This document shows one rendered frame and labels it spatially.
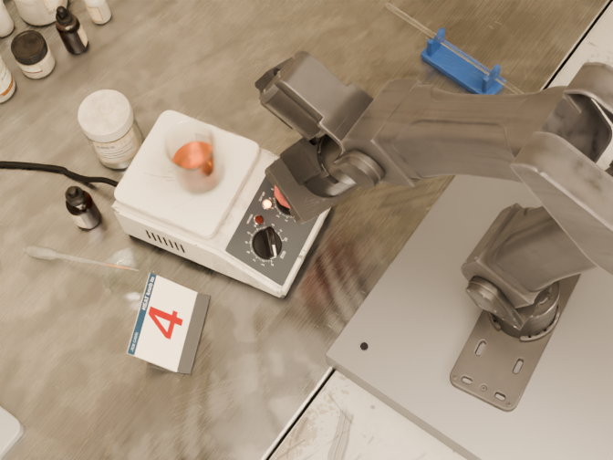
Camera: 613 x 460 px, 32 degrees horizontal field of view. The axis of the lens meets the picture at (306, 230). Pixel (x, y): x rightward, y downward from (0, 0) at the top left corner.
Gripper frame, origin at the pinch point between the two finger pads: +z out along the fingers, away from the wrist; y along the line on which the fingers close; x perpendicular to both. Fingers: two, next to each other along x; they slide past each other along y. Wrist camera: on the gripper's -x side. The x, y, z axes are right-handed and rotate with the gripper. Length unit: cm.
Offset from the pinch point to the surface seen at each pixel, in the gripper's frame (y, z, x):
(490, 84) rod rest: -26.9, -2.8, 2.4
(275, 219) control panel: 2.7, 1.4, 1.6
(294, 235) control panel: 1.9, 1.5, 4.2
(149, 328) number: 19.0, 6.6, 3.8
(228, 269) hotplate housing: 9.2, 4.1, 3.3
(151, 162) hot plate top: 9.3, 5.0, -10.5
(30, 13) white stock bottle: 4.9, 23.7, -35.2
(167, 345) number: 18.4, 6.9, 6.4
